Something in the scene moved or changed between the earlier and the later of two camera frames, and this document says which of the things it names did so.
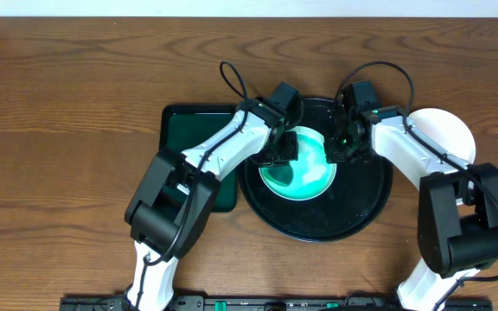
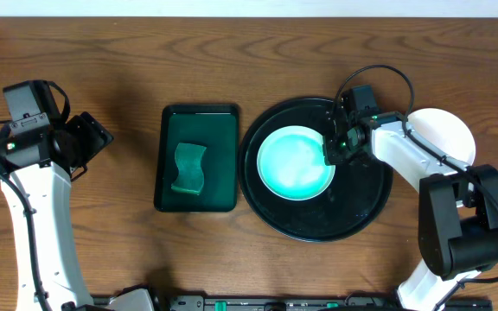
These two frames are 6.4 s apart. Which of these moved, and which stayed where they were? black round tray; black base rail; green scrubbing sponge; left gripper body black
Moved: green scrubbing sponge; left gripper body black
Stayed: black round tray; black base rail
